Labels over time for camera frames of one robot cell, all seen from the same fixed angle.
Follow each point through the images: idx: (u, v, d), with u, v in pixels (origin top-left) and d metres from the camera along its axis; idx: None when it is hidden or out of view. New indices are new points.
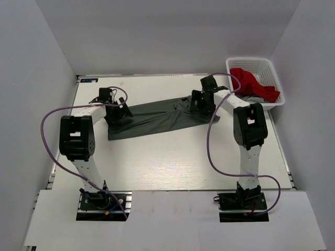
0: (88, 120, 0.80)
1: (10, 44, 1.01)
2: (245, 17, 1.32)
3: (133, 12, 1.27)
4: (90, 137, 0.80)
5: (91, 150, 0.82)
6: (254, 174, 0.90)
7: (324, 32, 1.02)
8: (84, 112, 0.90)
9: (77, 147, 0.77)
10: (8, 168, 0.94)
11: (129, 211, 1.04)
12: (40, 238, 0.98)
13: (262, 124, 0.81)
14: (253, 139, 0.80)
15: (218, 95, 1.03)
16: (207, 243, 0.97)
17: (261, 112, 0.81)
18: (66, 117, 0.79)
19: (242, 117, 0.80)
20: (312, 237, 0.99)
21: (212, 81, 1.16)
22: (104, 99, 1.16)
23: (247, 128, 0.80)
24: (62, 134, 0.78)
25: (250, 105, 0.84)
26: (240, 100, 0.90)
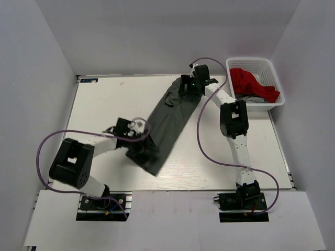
0: (88, 150, 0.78)
1: (11, 46, 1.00)
2: (245, 15, 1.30)
3: (132, 10, 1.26)
4: (85, 168, 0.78)
5: (81, 183, 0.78)
6: (248, 165, 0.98)
7: (326, 31, 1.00)
8: (90, 140, 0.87)
9: (67, 174, 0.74)
10: (10, 170, 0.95)
11: (129, 211, 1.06)
12: (41, 238, 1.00)
13: (244, 119, 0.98)
14: (235, 130, 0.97)
15: (208, 89, 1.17)
16: (207, 243, 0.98)
17: (244, 109, 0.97)
18: (68, 141, 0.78)
19: (226, 113, 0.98)
20: (312, 237, 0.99)
21: (204, 71, 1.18)
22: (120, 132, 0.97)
23: (231, 121, 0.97)
24: (59, 156, 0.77)
25: (235, 101, 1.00)
26: (227, 97, 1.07)
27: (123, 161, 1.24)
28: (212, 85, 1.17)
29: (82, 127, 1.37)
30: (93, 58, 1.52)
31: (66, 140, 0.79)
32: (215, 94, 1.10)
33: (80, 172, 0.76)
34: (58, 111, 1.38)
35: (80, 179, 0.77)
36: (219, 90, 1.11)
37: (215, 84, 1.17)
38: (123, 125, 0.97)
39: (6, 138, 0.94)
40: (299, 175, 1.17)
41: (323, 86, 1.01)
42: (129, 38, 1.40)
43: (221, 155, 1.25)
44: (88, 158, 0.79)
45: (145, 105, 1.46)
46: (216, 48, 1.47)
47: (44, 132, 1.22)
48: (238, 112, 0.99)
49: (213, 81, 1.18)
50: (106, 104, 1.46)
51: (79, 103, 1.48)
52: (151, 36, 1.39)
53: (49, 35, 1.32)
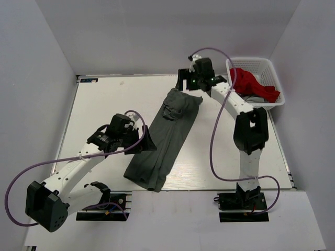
0: (53, 203, 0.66)
1: (11, 46, 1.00)
2: (245, 15, 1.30)
3: (133, 10, 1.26)
4: (55, 217, 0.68)
5: (61, 220, 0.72)
6: (255, 176, 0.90)
7: (326, 32, 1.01)
8: (61, 175, 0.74)
9: (40, 220, 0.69)
10: (10, 171, 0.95)
11: (129, 211, 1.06)
12: (41, 238, 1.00)
13: (264, 130, 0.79)
14: (254, 144, 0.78)
15: (214, 90, 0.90)
16: (207, 243, 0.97)
17: (264, 117, 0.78)
18: (34, 187, 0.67)
19: (244, 123, 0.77)
20: (312, 237, 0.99)
21: (209, 67, 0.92)
22: (112, 133, 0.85)
23: (250, 134, 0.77)
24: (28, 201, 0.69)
25: (254, 109, 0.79)
26: (243, 102, 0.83)
27: (123, 161, 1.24)
28: (221, 86, 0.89)
29: (82, 127, 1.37)
30: (93, 58, 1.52)
31: (33, 184, 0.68)
32: (227, 100, 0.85)
33: (53, 220, 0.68)
34: (57, 111, 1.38)
35: (56, 224, 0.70)
36: (230, 92, 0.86)
37: (224, 84, 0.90)
38: (119, 126, 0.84)
39: (7, 138, 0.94)
40: (299, 175, 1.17)
41: (323, 86, 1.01)
42: (129, 38, 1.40)
43: (221, 155, 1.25)
44: (56, 208, 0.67)
45: (145, 105, 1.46)
46: (216, 48, 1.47)
47: (44, 132, 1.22)
48: (256, 122, 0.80)
49: (221, 80, 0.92)
50: (106, 104, 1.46)
51: (78, 103, 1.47)
52: (151, 36, 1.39)
53: (49, 35, 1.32)
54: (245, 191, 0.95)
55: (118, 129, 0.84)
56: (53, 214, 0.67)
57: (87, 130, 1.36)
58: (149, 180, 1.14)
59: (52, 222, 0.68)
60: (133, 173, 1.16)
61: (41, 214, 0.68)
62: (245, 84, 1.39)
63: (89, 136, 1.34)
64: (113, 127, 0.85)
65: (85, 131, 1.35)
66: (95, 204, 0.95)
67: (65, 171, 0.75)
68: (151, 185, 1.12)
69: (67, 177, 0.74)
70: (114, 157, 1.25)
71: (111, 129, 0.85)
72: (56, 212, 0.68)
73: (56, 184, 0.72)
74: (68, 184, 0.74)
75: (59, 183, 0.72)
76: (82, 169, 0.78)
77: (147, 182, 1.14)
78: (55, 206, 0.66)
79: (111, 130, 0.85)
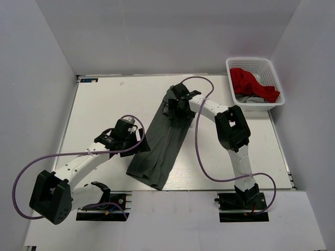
0: (62, 191, 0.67)
1: (11, 46, 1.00)
2: (245, 15, 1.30)
3: (133, 10, 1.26)
4: (60, 207, 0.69)
5: (64, 214, 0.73)
6: (249, 173, 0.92)
7: (326, 32, 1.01)
8: (69, 167, 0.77)
9: (45, 212, 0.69)
10: (10, 171, 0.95)
11: (129, 211, 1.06)
12: (41, 238, 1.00)
13: (244, 125, 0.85)
14: (238, 140, 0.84)
15: (193, 103, 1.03)
16: (207, 243, 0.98)
17: (239, 113, 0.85)
18: (43, 177, 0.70)
19: (224, 122, 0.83)
20: (312, 237, 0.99)
21: (182, 89, 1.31)
22: (117, 136, 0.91)
23: (231, 132, 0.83)
24: (35, 191, 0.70)
25: (229, 108, 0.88)
26: (218, 105, 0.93)
27: (123, 161, 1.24)
28: (197, 97, 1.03)
29: (82, 127, 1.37)
30: (93, 58, 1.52)
31: (43, 173, 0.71)
32: (203, 106, 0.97)
33: (58, 210, 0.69)
34: (58, 111, 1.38)
35: (59, 216, 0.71)
36: (204, 101, 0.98)
37: (199, 95, 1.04)
38: (123, 128, 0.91)
39: (7, 138, 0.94)
40: (299, 175, 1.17)
41: (323, 86, 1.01)
42: (129, 38, 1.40)
43: (221, 155, 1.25)
44: (63, 198, 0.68)
45: (145, 105, 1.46)
46: (216, 48, 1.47)
47: (44, 132, 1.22)
48: (235, 120, 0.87)
49: (196, 94, 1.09)
50: (106, 104, 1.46)
51: (78, 103, 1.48)
52: (151, 36, 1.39)
53: (49, 35, 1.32)
54: (244, 190, 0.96)
55: (122, 132, 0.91)
56: (60, 204, 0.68)
57: (87, 130, 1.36)
58: (153, 177, 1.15)
59: (56, 213, 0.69)
60: (135, 171, 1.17)
61: (46, 205, 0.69)
62: (245, 84, 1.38)
63: (89, 136, 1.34)
64: (118, 130, 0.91)
65: (85, 131, 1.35)
66: (95, 203, 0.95)
67: (74, 163, 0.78)
68: (154, 182, 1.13)
69: (76, 169, 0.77)
70: (114, 157, 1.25)
71: (116, 132, 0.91)
72: (63, 201, 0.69)
73: (66, 174, 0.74)
74: (76, 176, 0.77)
75: (69, 173, 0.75)
76: (89, 164, 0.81)
77: (149, 179, 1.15)
78: (63, 195, 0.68)
79: (116, 133, 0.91)
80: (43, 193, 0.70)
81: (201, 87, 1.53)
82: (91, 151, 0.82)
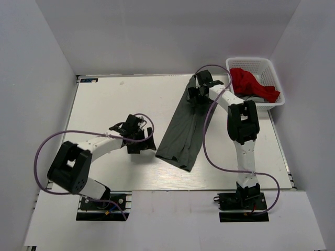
0: (85, 158, 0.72)
1: (10, 46, 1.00)
2: (245, 15, 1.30)
3: (133, 10, 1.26)
4: (80, 176, 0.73)
5: (78, 187, 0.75)
6: (252, 170, 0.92)
7: (325, 32, 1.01)
8: (90, 142, 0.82)
9: (62, 181, 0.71)
10: (10, 171, 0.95)
11: (129, 211, 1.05)
12: (41, 238, 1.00)
13: (255, 121, 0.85)
14: (245, 134, 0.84)
15: (213, 91, 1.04)
16: (207, 243, 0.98)
17: (254, 109, 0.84)
18: (66, 145, 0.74)
19: (234, 115, 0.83)
20: (312, 237, 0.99)
21: (207, 76, 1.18)
22: (129, 128, 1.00)
23: (241, 124, 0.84)
24: (56, 159, 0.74)
25: (244, 102, 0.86)
26: (234, 97, 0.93)
27: (123, 161, 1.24)
28: (218, 87, 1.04)
29: (82, 127, 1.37)
30: (93, 58, 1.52)
31: (65, 143, 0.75)
32: (221, 95, 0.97)
33: (77, 179, 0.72)
34: (58, 110, 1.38)
35: (77, 186, 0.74)
36: (224, 91, 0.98)
37: (220, 86, 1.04)
38: (134, 122, 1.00)
39: (7, 138, 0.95)
40: (299, 174, 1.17)
41: (323, 86, 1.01)
42: (129, 38, 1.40)
43: (221, 155, 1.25)
44: (84, 166, 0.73)
45: (145, 105, 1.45)
46: (216, 48, 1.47)
47: (44, 132, 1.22)
48: (247, 114, 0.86)
49: (218, 83, 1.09)
50: (106, 104, 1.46)
51: (78, 103, 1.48)
52: (151, 36, 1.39)
53: (49, 35, 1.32)
54: (244, 187, 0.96)
55: (133, 126, 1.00)
56: (80, 172, 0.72)
57: (87, 130, 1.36)
58: (181, 158, 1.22)
59: (75, 181, 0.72)
60: (165, 152, 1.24)
61: (64, 173, 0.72)
62: (245, 84, 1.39)
63: (89, 136, 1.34)
64: (129, 124, 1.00)
65: (86, 130, 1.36)
66: (97, 198, 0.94)
67: (94, 140, 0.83)
68: (184, 162, 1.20)
69: (97, 144, 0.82)
70: (114, 157, 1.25)
71: (127, 125, 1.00)
72: (83, 170, 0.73)
73: (87, 147, 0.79)
74: (96, 151, 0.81)
75: (90, 146, 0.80)
76: (106, 145, 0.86)
77: (179, 160, 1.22)
78: (85, 162, 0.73)
79: (129, 125, 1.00)
80: (63, 162, 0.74)
81: None
82: (110, 135, 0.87)
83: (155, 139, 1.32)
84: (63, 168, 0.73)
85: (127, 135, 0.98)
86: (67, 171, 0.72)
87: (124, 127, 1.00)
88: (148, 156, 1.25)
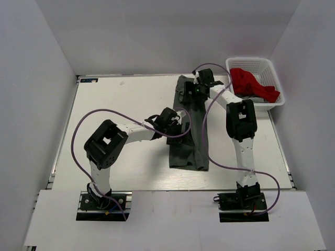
0: (120, 138, 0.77)
1: (9, 45, 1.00)
2: (245, 15, 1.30)
3: (133, 10, 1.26)
4: (112, 153, 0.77)
5: (108, 164, 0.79)
6: (251, 168, 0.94)
7: (325, 32, 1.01)
8: (128, 126, 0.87)
9: (96, 153, 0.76)
10: (10, 171, 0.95)
11: (129, 211, 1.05)
12: (40, 238, 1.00)
13: (252, 119, 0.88)
14: (242, 132, 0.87)
15: (213, 91, 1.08)
16: (207, 243, 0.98)
17: (251, 107, 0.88)
18: (108, 123, 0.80)
19: (233, 113, 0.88)
20: (312, 237, 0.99)
21: (209, 74, 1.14)
22: (162, 123, 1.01)
23: (239, 122, 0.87)
24: (96, 133, 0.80)
25: (243, 101, 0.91)
26: (233, 96, 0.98)
27: (123, 161, 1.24)
28: (218, 87, 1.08)
29: (83, 127, 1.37)
30: (93, 58, 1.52)
31: (108, 121, 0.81)
32: (221, 94, 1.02)
33: (109, 156, 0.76)
34: (58, 111, 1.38)
35: (107, 162, 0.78)
36: (224, 90, 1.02)
37: (220, 85, 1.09)
38: (167, 117, 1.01)
39: (6, 138, 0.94)
40: (299, 175, 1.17)
41: (323, 86, 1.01)
42: (129, 38, 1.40)
43: (221, 155, 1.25)
44: (118, 146, 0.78)
45: (145, 105, 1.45)
46: (217, 48, 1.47)
47: (45, 132, 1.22)
48: (246, 113, 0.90)
49: (218, 83, 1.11)
50: (106, 104, 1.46)
51: (78, 103, 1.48)
52: (151, 36, 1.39)
53: (49, 35, 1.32)
54: (244, 186, 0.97)
55: (166, 120, 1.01)
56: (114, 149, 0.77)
57: (87, 130, 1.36)
58: (196, 160, 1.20)
59: (107, 157, 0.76)
60: (179, 160, 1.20)
61: (100, 147, 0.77)
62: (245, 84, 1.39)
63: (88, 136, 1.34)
64: (162, 118, 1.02)
65: (86, 130, 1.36)
66: (100, 194, 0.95)
67: (132, 125, 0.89)
68: (201, 163, 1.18)
69: (132, 129, 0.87)
70: None
71: (160, 119, 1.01)
72: (116, 149, 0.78)
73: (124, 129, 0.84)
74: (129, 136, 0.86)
75: (126, 129, 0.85)
76: (140, 133, 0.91)
77: (194, 163, 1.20)
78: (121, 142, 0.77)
79: (162, 120, 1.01)
80: (101, 137, 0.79)
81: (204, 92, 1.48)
82: (145, 125, 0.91)
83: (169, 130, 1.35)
84: (99, 143, 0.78)
85: (159, 128, 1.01)
86: (103, 146, 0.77)
87: (156, 122, 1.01)
88: (148, 156, 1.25)
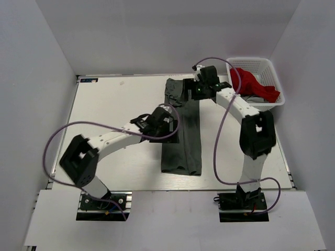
0: (90, 159, 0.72)
1: (10, 45, 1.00)
2: (245, 15, 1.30)
3: (133, 10, 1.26)
4: (86, 172, 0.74)
5: (84, 182, 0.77)
6: (257, 179, 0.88)
7: (325, 32, 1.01)
8: (102, 138, 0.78)
9: (69, 173, 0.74)
10: (10, 171, 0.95)
11: (129, 211, 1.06)
12: (41, 238, 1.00)
13: (271, 134, 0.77)
14: (261, 149, 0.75)
15: (220, 95, 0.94)
16: (207, 243, 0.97)
17: (270, 120, 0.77)
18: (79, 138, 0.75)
19: (250, 127, 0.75)
20: (312, 237, 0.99)
21: (213, 73, 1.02)
22: (151, 125, 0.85)
23: (256, 138, 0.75)
24: (69, 150, 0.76)
25: (259, 112, 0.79)
26: (248, 106, 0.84)
27: (123, 161, 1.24)
28: (226, 91, 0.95)
29: (84, 127, 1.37)
30: (93, 58, 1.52)
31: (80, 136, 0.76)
32: (232, 104, 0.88)
33: (81, 176, 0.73)
34: (58, 111, 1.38)
35: (82, 181, 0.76)
36: (235, 97, 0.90)
37: (229, 90, 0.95)
38: (159, 117, 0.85)
39: (6, 138, 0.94)
40: (299, 174, 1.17)
41: (323, 86, 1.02)
42: (129, 38, 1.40)
43: (222, 154, 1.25)
44: (89, 166, 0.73)
45: (145, 105, 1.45)
46: (217, 48, 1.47)
47: (45, 132, 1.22)
48: (263, 125, 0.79)
49: (225, 86, 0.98)
50: (106, 104, 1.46)
51: (78, 103, 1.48)
52: (151, 35, 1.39)
53: (49, 35, 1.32)
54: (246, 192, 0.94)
55: (158, 121, 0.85)
56: (85, 170, 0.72)
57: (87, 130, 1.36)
58: (189, 166, 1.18)
59: (79, 178, 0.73)
60: (170, 164, 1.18)
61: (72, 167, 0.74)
62: (244, 84, 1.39)
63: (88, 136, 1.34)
64: (153, 118, 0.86)
65: (86, 130, 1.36)
66: (98, 197, 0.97)
67: (108, 136, 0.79)
68: (193, 168, 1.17)
69: (108, 141, 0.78)
70: (111, 156, 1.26)
71: (152, 119, 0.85)
72: (89, 168, 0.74)
73: (98, 144, 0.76)
74: (102, 151, 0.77)
75: (101, 144, 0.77)
76: (122, 141, 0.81)
77: (187, 168, 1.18)
78: (91, 162, 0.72)
79: (151, 122, 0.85)
80: (74, 154, 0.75)
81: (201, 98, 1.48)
82: (126, 131, 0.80)
83: None
84: (73, 161, 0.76)
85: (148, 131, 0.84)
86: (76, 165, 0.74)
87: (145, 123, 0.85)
88: (145, 157, 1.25)
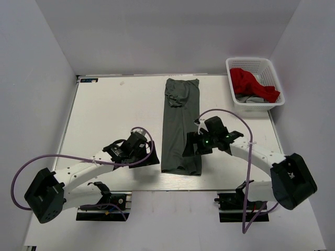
0: (54, 194, 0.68)
1: (10, 46, 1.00)
2: (245, 15, 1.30)
3: (133, 11, 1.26)
4: (51, 208, 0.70)
5: (50, 217, 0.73)
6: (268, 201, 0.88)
7: (325, 33, 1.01)
8: (69, 170, 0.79)
9: (34, 208, 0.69)
10: (9, 171, 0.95)
11: (129, 211, 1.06)
12: (41, 238, 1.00)
13: (308, 179, 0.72)
14: (302, 197, 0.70)
15: (235, 146, 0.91)
16: (207, 243, 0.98)
17: (301, 163, 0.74)
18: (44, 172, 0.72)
19: (283, 174, 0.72)
20: (312, 237, 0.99)
21: (220, 125, 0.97)
22: (126, 151, 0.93)
23: (292, 185, 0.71)
24: (33, 185, 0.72)
25: (287, 157, 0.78)
26: (270, 152, 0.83)
27: None
28: (238, 140, 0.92)
29: (84, 128, 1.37)
30: (93, 58, 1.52)
31: (44, 171, 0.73)
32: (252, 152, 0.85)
33: (46, 212, 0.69)
34: (57, 111, 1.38)
35: (47, 216, 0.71)
36: (252, 146, 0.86)
37: (242, 138, 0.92)
38: (135, 143, 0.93)
39: (6, 138, 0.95)
40: None
41: (323, 86, 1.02)
42: (129, 38, 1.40)
43: (222, 153, 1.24)
44: (55, 201, 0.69)
45: (145, 106, 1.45)
46: (216, 48, 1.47)
47: (44, 132, 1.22)
48: (295, 172, 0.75)
49: (236, 135, 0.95)
50: (106, 104, 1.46)
51: (78, 103, 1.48)
52: (151, 36, 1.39)
53: (49, 35, 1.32)
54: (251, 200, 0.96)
55: (132, 147, 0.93)
56: (49, 206, 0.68)
57: (87, 130, 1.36)
58: (188, 166, 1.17)
59: (44, 214, 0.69)
60: (170, 164, 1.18)
61: (36, 202, 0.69)
62: (245, 84, 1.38)
63: (88, 136, 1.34)
64: (129, 144, 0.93)
65: (86, 130, 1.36)
66: (94, 204, 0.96)
67: (75, 168, 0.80)
68: (193, 168, 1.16)
69: (76, 174, 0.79)
70: None
71: (126, 144, 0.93)
72: (54, 204, 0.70)
73: (64, 178, 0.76)
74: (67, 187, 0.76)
75: (68, 177, 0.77)
76: (92, 171, 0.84)
77: (187, 168, 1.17)
78: (56, 197, 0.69)
79: (126, 148, 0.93)
80: (38, 189, 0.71)
81: (201, 97, 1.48)
82: (97, 160, 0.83)
83: (160, 133, 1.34)
84: (39, 194, 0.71)
85: (121, 158, 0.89)
86: (41, 199, 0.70)
87: (120, 149, 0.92)
88: None
